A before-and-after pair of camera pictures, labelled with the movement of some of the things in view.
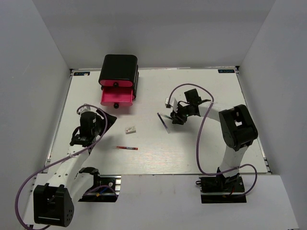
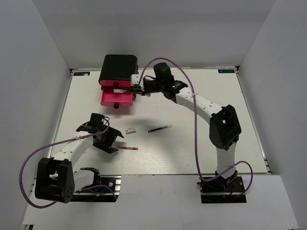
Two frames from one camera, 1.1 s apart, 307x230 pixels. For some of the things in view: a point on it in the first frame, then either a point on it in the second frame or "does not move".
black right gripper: x=178 y=118 → x=145 y=88
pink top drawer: x=116 y=83 does not move
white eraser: x=130 y=130 does not move
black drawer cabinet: x=118 y=67 does not move
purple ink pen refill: x=167 y=129 → x=159 y=128
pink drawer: x=116 y=97 does not move
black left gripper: x=111 y=120 → x=113 y=133
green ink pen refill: x=166 y=116 → x=121 y=90
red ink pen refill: x=128 y=147 does not move
